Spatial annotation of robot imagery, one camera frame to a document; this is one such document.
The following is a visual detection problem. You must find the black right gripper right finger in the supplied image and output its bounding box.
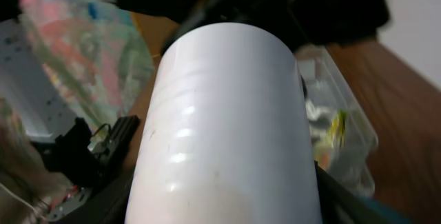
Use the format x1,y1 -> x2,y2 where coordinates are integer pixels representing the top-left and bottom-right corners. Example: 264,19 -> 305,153
314,161 -> 396,224

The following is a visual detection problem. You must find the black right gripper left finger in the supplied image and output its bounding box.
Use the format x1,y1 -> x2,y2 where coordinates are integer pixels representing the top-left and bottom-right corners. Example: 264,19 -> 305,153
52,168 -> 134,224

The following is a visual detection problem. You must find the white tissue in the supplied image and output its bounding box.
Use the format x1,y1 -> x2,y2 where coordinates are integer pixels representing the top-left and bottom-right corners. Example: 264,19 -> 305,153
305,99 -> 334,130

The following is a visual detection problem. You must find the pink white plastic cup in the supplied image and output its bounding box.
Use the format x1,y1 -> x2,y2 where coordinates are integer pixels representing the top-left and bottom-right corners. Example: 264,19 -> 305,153
125,23 -> 322,223

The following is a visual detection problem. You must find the green yellow snack wrapper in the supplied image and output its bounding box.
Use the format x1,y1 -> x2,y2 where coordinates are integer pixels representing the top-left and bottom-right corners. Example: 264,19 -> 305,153
314,110 -> 347,171

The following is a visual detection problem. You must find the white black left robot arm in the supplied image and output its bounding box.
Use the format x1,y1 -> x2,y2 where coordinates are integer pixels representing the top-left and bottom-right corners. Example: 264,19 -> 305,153
116,0 -> 390,51

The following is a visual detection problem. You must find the clear plastic bin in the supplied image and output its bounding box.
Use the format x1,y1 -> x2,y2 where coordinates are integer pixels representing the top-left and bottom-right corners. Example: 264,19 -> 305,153
295,45 -> 378,197

